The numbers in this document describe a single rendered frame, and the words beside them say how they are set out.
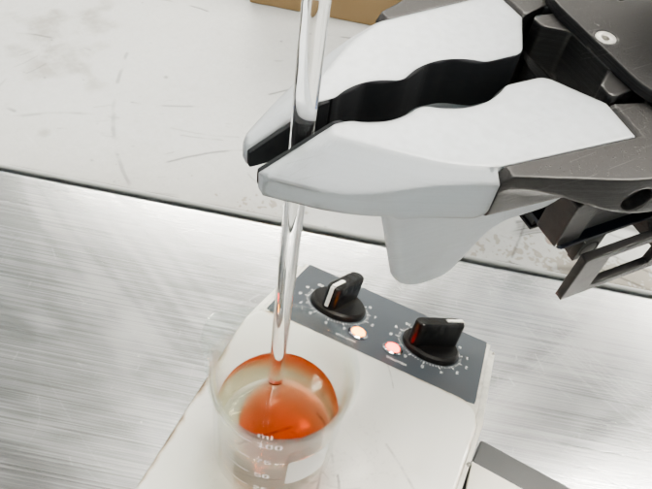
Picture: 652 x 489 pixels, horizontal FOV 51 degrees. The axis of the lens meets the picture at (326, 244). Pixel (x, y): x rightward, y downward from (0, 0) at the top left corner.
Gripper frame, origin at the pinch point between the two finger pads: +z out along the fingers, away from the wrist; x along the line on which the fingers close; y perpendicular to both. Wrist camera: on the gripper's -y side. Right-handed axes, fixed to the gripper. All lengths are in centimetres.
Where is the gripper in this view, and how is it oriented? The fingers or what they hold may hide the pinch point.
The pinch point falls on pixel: (303, 133)
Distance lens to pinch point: 16.8
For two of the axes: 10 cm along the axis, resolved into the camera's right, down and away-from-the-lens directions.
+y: -1.0, 6.0, 7.9
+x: -4.1, -7.5, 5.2
